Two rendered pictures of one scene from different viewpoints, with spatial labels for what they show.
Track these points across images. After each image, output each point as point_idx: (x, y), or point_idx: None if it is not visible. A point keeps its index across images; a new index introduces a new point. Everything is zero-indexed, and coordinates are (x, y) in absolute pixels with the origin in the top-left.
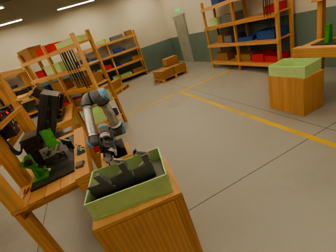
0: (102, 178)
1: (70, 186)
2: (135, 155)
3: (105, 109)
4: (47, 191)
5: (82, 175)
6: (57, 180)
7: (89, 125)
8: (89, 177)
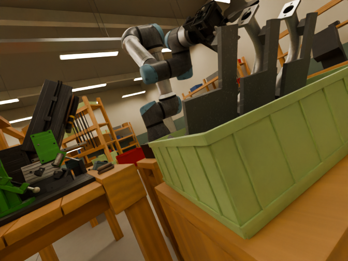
0: (236, 56)
1: (89, 199)
2: (294, 12)
3: (158, 57)
4: (18, 223)
5: (118, 170)
6: (52, 202)
7: (143, 49)
8: (134, 175)
